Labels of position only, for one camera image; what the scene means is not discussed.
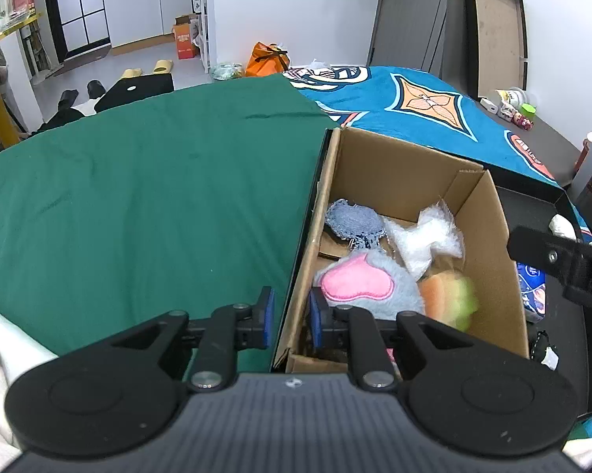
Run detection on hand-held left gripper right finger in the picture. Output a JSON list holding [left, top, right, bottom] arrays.
[[309, 287, 479, 392]]

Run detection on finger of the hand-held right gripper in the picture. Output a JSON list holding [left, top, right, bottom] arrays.
[[506, 225, 592, 314]]

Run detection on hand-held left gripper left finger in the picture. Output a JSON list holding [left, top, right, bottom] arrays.
[[111, 286, 277, 393]]

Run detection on blue tissue pack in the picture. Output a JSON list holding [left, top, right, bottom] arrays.
[[515, 261, 549, 324]]

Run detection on grey mouse plush pink ears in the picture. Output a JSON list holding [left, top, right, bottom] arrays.
[[313, 249, 427, 322]]

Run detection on black shallow tray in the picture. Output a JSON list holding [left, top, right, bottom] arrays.
[[271, 128, 592, 415]]

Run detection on blue grey patterned cloth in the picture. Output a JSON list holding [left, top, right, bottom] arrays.
[[324, 199, 388, 250]]

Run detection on burger plush toy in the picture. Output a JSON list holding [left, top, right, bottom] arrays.
[[419, 273, 479, 332]]

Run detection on clear bag of white stuffing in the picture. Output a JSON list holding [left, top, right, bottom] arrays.
[[383, 202, 467, 279]]

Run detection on cardboard box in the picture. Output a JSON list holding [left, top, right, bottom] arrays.
[[271, 125, 531, 376]]

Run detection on small white soft lump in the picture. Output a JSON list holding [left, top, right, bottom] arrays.
[[548, 214, 577, 238]]

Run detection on green blanket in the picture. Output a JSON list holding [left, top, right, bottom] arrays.
[[0, 73, 337, 373]]

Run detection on small items on bench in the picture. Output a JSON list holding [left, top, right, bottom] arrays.
[[495, 88, 526, 107]]

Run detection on blue patterned blanket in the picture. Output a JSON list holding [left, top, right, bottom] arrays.
[[281, 64, 592, 440]]

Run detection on black framed board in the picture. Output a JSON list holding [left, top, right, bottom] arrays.
[[462, 0, 530, 110]]

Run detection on greenish plastic bag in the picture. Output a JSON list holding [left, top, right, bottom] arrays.
[[212, 61, 246, 82]]

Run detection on orange bag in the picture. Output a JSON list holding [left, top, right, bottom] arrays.
[[245, 42, 291, 78]]

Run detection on black laptop bag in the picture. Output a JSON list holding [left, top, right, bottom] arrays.
[[95, 74, 175, 114]]

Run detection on grey leaning panel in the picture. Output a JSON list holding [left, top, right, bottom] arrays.
[[439, 0, 479, 95]]

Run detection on black and white clothes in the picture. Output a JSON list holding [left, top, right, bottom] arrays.
[[30, 99, 102, 134]]

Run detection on orange cardboard carton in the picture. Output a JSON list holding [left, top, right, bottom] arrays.
[[172, 14, 201, 60]]

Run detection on white narrow rack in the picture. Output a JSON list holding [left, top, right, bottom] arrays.
[[190, 0, 213, 75]]

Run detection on grey door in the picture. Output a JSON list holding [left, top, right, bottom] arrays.
[[367, 0, 455, 78]]

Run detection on white kitchen cabinet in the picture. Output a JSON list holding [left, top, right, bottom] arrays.
[[99, 0, 204, 56]]

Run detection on black framed sliding door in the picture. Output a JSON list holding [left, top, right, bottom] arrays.
[[40, 0, 112, 63]]

